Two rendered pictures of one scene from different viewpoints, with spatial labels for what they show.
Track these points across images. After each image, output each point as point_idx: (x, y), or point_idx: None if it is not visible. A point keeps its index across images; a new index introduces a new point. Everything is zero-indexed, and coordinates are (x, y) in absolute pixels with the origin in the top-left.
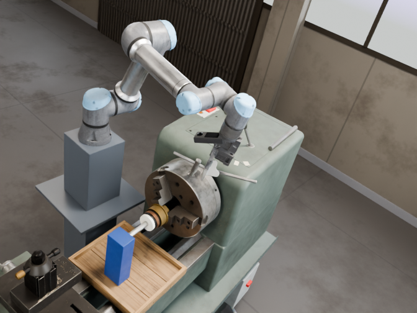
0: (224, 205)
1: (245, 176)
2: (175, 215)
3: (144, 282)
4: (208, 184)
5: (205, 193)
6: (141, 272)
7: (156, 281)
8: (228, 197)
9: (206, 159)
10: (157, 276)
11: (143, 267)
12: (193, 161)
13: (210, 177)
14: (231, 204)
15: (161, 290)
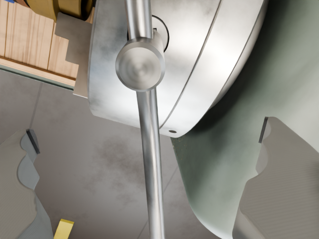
0: (183, 135)
1: (231, 232)
2: (69, 40)
3: (23, 34)
4: (165, 114)
5: (125, 112)
6: (37, 20)
7: (38, 50)
8: (188, 151)
9: (295, 68)
10: (47, 48)
11: (47, 17)
12: (131, 24)
13: (193, 111)
14: (181, 158)
15: (17, 67)
